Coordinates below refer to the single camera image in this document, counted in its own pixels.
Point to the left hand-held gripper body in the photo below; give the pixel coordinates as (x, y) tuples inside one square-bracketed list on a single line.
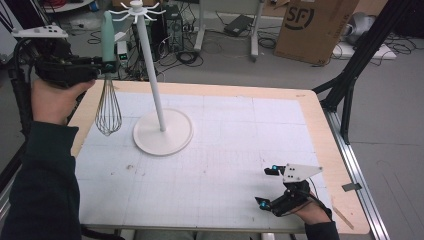
[(56, 70)]

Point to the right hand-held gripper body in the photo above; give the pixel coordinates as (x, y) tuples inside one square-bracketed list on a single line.
[(293, 196)]

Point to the white hook stand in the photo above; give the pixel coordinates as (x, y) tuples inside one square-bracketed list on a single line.
[(163, 136)]

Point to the person's right hand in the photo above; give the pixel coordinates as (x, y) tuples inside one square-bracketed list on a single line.
[(313, 213)]

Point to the person's left hand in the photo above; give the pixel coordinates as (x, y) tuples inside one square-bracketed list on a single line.
[(53, 100)]

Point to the white power supply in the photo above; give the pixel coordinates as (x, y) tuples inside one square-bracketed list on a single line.
[(122, 53)]

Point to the thin wooden strip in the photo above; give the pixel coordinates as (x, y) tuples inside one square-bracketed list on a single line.
[(343, 215)]

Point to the grey tape piece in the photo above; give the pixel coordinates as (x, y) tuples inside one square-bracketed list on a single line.
[(351, 187)]

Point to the white grid mat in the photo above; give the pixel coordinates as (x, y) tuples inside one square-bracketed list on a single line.
[(216, 150)]

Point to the black computer tower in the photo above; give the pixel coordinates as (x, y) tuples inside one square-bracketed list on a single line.
[(175, 28)]

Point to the white metal table leg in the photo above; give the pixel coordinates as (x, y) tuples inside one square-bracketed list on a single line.
[(201, 26), (256, 33)]

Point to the black flat device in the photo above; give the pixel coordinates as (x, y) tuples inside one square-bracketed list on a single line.
[(238, 25)]

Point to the brown cardboard box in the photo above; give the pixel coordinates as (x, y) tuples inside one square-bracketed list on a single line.
[(313, 36)]

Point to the white flat board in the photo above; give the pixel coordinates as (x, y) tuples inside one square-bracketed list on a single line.
[(366, 51)]

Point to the grey rounded object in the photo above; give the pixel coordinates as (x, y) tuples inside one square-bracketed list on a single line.
[(360, 26)]

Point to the aluminium rail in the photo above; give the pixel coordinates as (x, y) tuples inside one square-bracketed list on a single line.
[(360, 176)]

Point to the black metal frame stand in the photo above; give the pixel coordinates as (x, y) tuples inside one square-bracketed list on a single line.
[(353, 66)]

